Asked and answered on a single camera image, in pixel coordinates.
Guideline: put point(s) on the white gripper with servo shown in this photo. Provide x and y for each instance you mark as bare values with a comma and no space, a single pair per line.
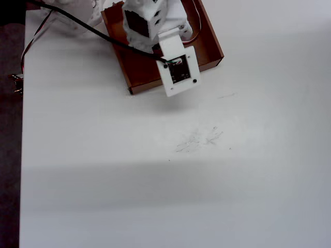
185,29

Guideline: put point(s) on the brown wooden box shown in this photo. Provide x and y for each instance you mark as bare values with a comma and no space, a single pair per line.
139,69

